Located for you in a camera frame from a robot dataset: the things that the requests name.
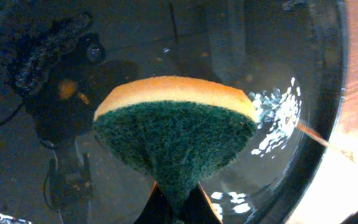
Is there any green orange sponge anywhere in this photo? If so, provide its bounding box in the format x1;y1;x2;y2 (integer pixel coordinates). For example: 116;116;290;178
93;76;258;223

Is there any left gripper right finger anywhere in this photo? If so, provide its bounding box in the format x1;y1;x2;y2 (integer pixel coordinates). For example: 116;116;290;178
181;183;223;224

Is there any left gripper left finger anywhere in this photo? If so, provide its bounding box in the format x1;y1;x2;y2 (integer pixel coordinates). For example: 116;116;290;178
134;183;173;224

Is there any black rectangular tray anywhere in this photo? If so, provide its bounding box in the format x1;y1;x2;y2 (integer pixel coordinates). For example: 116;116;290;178
0;1;348;223

